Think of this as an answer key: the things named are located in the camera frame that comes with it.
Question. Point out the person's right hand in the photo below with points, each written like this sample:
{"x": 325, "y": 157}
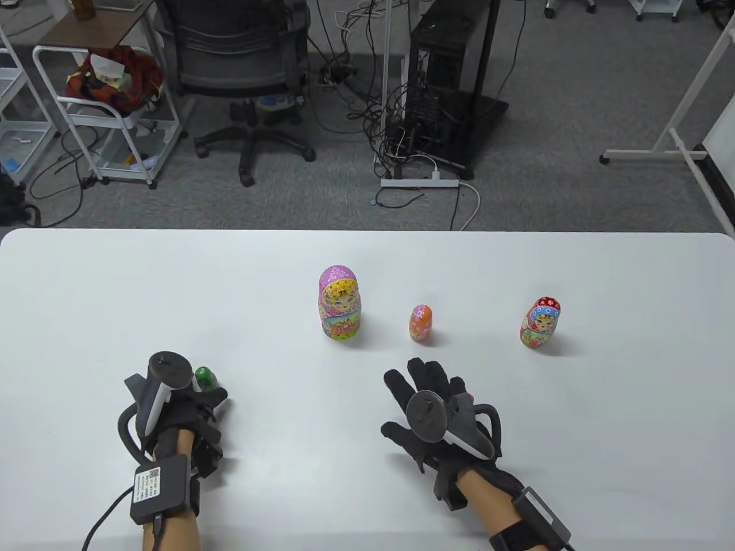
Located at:
{"x": 428, "y": 379}

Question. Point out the person's left hand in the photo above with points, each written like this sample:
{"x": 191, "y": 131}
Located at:
{"x": 201, "y": 419}

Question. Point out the green Russian doll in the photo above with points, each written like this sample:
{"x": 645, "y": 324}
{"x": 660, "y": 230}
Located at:
{"x": 205, "y": 379}

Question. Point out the orange Russian doll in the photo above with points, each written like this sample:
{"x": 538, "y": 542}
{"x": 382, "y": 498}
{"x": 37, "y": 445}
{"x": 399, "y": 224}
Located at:
{"x": 420, "y": 324}

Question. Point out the large pink Russian doll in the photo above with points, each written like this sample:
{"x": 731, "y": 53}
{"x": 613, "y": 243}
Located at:
{"x": 340, "y": 304}

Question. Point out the red Russian doll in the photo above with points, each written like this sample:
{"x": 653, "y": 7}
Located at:
{"x": 540, "y": 324}

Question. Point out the person's left forearm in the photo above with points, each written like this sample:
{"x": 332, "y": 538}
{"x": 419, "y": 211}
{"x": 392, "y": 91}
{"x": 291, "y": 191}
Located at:
{"x": 178, "y": 534}

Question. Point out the person's right forearm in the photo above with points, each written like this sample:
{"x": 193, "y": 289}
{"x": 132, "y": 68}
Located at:
{"x": 479, "y": 505}

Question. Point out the grey right hand controller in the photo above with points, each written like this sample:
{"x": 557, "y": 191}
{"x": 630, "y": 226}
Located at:
{"x": 425, "y": 416}

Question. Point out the grey hand controller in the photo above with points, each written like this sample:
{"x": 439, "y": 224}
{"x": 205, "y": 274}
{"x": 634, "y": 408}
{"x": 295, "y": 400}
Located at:
{"x": 169, "y": 370}
{"x": 425, "y": 416}

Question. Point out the grey left hand controller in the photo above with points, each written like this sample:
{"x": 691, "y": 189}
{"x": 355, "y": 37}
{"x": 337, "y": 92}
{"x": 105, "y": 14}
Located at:
{"x": 169, "y": 370}

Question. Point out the black left wrist sensor box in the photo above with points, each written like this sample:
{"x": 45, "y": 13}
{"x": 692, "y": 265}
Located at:
{"x": 158, "y": 488}

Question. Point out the black wrist sensor box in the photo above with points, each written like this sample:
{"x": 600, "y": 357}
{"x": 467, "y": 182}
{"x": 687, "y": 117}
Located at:
{"x": 158, "y": 488}
{"x": 540, "y": 513}

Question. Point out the black right wrist sensor box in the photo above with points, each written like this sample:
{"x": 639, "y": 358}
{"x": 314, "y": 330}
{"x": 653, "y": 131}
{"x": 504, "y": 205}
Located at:
{"x": 540, "y": 513}

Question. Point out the white power strip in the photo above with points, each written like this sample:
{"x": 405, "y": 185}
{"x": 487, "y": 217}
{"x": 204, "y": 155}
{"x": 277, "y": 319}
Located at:
{"x": 419, "y": 183}

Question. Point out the black computer tower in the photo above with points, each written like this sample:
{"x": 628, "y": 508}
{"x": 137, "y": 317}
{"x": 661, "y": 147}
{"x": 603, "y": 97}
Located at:
{"x": 488, "y": 109}
{"x": 442, "y": 57}

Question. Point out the black bag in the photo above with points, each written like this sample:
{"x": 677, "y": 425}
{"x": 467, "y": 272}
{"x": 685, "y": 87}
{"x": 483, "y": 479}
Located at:
{"x": 8, "y": 201}

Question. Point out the white pole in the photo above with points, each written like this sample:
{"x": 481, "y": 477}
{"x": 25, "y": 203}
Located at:
{"x": 386, "y": 86}

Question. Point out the white shelf cart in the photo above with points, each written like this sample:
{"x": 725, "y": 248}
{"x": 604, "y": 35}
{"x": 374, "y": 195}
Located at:
{"x": 23, "y": 135}

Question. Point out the red cloth bundle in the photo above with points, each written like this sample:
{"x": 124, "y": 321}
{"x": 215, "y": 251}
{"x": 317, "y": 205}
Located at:
{"x": 138, "y": 72}

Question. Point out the white crumpled paper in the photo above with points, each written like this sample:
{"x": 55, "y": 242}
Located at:
{"x": 106, "y": 66}

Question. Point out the black office chair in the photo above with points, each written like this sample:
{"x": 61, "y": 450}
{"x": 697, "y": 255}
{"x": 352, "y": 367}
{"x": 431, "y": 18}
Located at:
{"x": 229, "y": 51}

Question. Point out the white board panel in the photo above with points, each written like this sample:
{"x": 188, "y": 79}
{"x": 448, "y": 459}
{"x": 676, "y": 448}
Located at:
{"x": 724, "y": 149}

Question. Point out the black chair base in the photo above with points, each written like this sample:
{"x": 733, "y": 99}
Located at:
{"x": 550, "y": 10}

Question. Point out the wooden side table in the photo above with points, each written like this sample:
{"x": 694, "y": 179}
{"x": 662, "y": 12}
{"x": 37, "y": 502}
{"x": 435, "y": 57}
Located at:
{"x": 97, "y": 28}

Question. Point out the brown jar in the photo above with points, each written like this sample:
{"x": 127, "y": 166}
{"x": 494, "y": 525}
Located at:
{"x": 85, "y": 7}

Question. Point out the white cart base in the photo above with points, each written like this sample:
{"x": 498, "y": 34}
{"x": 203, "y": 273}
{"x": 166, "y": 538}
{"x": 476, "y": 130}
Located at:
{"x": 654, "y": 7}

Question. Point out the white stand frame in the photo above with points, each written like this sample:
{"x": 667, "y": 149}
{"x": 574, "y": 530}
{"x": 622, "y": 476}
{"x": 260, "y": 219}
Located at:
{"x": 649, "y": 154}

